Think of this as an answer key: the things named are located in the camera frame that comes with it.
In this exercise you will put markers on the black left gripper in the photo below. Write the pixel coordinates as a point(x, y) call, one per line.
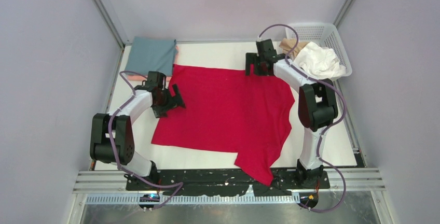
point(174, 102)

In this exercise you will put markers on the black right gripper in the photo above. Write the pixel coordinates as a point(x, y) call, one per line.
point(253, 58)

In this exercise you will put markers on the red t-shirt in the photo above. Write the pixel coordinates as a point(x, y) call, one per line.
point(229, 111)

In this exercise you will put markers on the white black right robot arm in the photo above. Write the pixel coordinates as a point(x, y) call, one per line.
point(317, 105)

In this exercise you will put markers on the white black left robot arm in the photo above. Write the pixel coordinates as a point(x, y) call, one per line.
point(112, 138)

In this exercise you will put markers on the beige t-shirt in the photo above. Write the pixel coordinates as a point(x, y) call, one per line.
point(287, 44)

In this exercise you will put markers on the folded pink t-shirt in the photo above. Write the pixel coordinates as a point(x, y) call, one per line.
point(141, 78)

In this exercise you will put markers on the folded teal t-shirt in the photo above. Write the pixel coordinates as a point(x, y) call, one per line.
point(148, 54)

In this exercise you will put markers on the white t-shirt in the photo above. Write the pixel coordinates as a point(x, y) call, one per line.
point(319, 62)

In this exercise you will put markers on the white plastic laundry basket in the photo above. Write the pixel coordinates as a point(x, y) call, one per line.
point(325, 35)

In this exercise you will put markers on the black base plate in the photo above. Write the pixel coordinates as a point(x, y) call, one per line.
point(235, 182)

